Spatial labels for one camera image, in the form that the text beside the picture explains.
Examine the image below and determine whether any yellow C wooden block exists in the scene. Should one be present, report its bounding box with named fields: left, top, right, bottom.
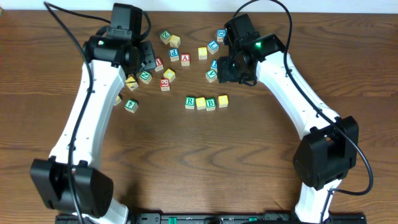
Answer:
left=163, top=68, right=176, bottom=83

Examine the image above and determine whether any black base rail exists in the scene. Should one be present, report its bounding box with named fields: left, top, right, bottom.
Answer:
left=55, top=212, right=367, bottom=224

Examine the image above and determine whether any blue l wooden block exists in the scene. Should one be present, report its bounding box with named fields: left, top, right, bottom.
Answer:
left=211, top=60, right=218, bottom=72
left=207, top=40, right=220, bottom=55

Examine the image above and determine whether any yellow O wooden block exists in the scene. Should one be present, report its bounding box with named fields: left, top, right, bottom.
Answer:
left=195, top=97, right=206, bottom=110

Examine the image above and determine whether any green B wooden block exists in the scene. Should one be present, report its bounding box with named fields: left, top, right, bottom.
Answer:
left=205, top=98, right=216, bottom=111

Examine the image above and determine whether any red A wooden block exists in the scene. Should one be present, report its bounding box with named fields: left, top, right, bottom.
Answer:
left=180, top=54, right=190, bottom=67

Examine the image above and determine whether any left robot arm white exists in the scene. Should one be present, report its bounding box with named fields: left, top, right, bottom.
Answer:
left=30, top=35, right=155, bottom=223

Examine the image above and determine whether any yellow K wooden block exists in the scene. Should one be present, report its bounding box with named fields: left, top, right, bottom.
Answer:
left=125, top=76, right=139, bottom=91

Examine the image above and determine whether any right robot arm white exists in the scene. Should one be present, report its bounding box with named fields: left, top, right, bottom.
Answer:
left=217, top=32, right=359, bottom=223

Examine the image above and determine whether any blue P wooden block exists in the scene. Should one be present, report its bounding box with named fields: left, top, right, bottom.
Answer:
left=169, top=49, right=180, bottom=62

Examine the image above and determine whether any green R wooden block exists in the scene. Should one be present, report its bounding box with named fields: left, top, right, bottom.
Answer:
left=185, top=96, right=196, bottom=110

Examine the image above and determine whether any yellow S wooden block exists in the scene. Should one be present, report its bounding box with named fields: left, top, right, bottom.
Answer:
left=198, top=47, right=208, bottom=60

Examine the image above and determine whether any red E wooden block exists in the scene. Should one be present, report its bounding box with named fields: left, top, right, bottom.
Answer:
left=160, top=78, right=170, bottom=91

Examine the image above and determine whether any green Z wooden block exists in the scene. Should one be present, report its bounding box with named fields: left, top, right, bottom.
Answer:
left=160, top=30, right=172, bottom=45

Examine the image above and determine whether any green 4 wooden block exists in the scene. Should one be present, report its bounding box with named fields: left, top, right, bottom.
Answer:
left=124, top=99, right=139, bottom=113

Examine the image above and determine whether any blue L wooden block lower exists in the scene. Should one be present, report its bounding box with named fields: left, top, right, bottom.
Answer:
left=211, top=60, right=218, bottom=72

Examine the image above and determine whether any green N wooden block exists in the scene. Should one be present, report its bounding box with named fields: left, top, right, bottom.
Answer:
left=139, top=71, right=152, bottom=84

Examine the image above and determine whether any yellow wooden block near Z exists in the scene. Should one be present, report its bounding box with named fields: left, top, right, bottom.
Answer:
left=169, top=35, right=181, bottom=49

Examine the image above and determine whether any blue D wooden block top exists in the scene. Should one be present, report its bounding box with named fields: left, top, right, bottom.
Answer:
left=216, top=29, right=226, bottom=42

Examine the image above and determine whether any blue L wooden block upper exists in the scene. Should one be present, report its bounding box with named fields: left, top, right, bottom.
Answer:
left=207, top=40, right=220, bottom=55

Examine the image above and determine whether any yellow G wooden block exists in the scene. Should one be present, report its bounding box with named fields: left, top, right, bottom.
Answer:
left=114, top=94, right=123, bottom=106

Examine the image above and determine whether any green V block centre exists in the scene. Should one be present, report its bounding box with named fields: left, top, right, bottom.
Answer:
left=205, top=70, right=218, bottom=83

